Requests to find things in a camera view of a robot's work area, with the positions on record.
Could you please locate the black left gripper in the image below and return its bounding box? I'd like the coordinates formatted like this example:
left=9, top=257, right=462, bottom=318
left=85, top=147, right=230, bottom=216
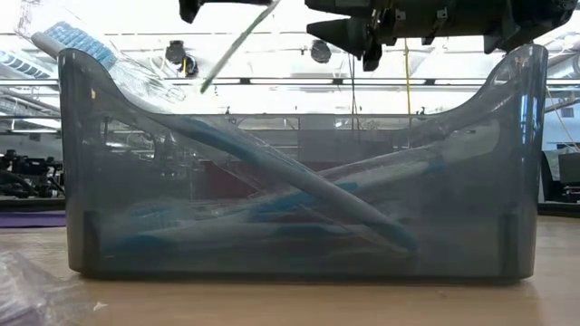
left=179, top=0, right=273, bottom=24

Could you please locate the blue toothbrush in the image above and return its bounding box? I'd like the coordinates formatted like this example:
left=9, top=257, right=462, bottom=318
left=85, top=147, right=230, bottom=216
left=102, top=216, right=363, bottom=257
left=15, top=2, right=421, bottom=254
left=129, top=203, right=214, bottom=235
left=316, top=121, right=502, bottom=191
left=198, top=178, right=431, bottom=225

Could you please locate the long black cable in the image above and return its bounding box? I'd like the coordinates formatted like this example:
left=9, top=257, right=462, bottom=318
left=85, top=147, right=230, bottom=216
left=346, top=56, right=360, bottom=117

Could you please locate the long ceiling light strip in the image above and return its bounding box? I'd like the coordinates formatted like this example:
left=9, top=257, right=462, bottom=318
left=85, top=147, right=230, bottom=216
left=0, top=77, right=580, bottom=88

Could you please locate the green toothbrush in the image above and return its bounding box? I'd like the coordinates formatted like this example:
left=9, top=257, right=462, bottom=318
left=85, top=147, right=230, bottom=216
left=199, top=0, right=283, bottom=95

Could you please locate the black monitor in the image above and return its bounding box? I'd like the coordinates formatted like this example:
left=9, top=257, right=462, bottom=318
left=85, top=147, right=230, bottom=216
left=557, top=153, right=580, bottom=203

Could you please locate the yellow cable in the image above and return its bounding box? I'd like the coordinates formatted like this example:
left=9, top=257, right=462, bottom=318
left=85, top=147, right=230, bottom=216
left=402, top=39, right=412, bottom=117

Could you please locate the black background equipment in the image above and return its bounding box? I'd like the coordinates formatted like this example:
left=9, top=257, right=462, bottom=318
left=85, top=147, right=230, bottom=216
left=0, top=149, right=66, bottom=199

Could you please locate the purple mat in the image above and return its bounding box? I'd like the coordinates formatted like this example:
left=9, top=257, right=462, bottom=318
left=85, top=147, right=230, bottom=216
left=0, top=210, right=67, bottom=229

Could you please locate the black ceiling device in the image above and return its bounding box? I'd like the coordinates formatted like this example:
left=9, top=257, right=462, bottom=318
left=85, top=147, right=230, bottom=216
left=310, top=40, right=333, bottom=64
left=164, top=39, right=200, bottom=79

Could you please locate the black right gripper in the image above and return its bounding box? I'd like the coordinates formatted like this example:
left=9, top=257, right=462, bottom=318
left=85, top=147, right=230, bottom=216
left=304, top=0, right=508, bottom=72

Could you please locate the clear plastic bag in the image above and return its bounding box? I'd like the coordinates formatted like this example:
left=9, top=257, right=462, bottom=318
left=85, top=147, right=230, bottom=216
left=0, top=251, right=96, bottom=326

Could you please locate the grey translucent plastic bin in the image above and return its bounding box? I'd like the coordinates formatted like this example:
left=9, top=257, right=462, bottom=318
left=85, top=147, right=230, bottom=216
left=57, top=43, right=549, bottom=281

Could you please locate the black leaning panel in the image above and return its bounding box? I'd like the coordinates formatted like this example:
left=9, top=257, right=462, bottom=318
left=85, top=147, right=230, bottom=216
left=540, top=150, right=557, bottom=204

